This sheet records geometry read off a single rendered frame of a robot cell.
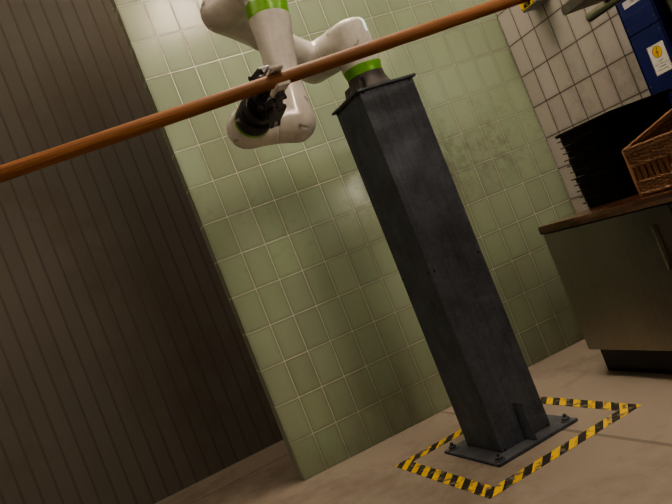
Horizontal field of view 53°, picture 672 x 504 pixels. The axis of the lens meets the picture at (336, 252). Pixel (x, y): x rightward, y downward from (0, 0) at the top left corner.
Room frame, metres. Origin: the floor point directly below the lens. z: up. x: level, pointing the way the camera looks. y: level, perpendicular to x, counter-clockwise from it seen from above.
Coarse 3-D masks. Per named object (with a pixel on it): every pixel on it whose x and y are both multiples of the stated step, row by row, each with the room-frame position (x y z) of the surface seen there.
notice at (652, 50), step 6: (660, 42) 2.33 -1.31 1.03; (648, 48) 2.39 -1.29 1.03; (654, 48) 2.36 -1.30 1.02; (660, 48) 2.34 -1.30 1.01; (654, 54) 2.37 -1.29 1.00; (660, 54) 2.35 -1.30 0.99; (666, 54) 2.33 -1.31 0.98; (654, 60) 2.38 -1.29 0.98; (660, 60) 2.36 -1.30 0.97; (666, 60) 2.34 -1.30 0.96; (654, 66) 2.39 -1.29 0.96; (660, 66) 2.37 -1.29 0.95; (666, 66) 2.35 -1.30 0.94; (660, 72) 2.38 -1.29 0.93
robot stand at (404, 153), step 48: (384, 96) 2.09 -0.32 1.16; (384, 144) 2.07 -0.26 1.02; (432, 144) 2.13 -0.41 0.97; (384, 192) 2.14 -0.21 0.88; (432, 192) 2.11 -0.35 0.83; (432, 240) 2.08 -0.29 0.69; (432, 288) 2.09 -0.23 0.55; (480, 288) 2.12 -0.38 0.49; (432, 336) 2.20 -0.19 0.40; (480, 336) 2.10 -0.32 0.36; (480, 384) 2.07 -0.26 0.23; (528, 384) 2.13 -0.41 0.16; (480, 432) 2.14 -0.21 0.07; (528, 432) 2.08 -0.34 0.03
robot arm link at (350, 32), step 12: (336, 24) 2.15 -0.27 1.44; (348, 24) 2.13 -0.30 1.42; (360, 24) 2.14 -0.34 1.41; (324, 36) 2.18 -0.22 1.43; (336, 36) 2.15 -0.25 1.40; (348, 36) 2.13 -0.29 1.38; (360, 36) 2.13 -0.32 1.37; (324, 48) 2.18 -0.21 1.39; (336, 48) 2.16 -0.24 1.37; (360, 60) 2.13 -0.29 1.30; (372, 60) 2.14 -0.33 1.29; (348, 72) 2.16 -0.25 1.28; (360, 72) 2.14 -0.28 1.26
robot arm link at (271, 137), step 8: (232, 112) 1.75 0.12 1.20; (232, 120) 1.70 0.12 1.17; (232, 128) 1.71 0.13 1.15; (272, 128) 1.73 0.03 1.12; (232, 136) 1.73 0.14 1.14; (240, 136) 1.70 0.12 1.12; (248, 136) 1.68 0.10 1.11; (256, 136) 1.68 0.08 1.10; (264, 136) 1.73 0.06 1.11; (272, 136) 1.75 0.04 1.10; (240, 144) 1.74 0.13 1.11; (248, 144) 1.73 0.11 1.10; (256, 144) 1.74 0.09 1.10; (264, 144) 1.76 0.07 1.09; (272, 144) 1.78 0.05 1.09
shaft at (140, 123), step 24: (504, 0) 1.61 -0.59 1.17; (528, 0) 1.64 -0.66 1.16; (432, 24) 1.54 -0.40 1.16; (456, 24) 1.57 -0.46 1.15; (360, 48) 1.48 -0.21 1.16; (384, 48) 1.51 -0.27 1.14; (288, 72) 1.43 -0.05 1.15; (312, 72) 1.45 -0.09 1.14; (216, 96) 1.37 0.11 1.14; (240, 96) 1.39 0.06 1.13; (144, 120) 1.32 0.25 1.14; (168, 120) 1.34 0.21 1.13; (72, 144) 1.28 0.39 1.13; (96, 144) 1.29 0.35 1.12; (0, 168) 1.24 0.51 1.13; (24, 168) 1.25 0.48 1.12
